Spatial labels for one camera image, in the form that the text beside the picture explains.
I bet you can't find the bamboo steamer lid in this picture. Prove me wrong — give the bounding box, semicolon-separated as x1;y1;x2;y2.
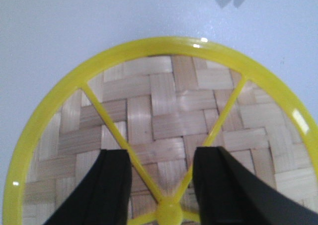
3;37;318;225

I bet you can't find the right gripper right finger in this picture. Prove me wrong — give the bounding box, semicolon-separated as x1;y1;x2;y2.
192;147;318;225

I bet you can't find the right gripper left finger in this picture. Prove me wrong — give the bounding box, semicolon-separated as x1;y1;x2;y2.
45;150;132;225

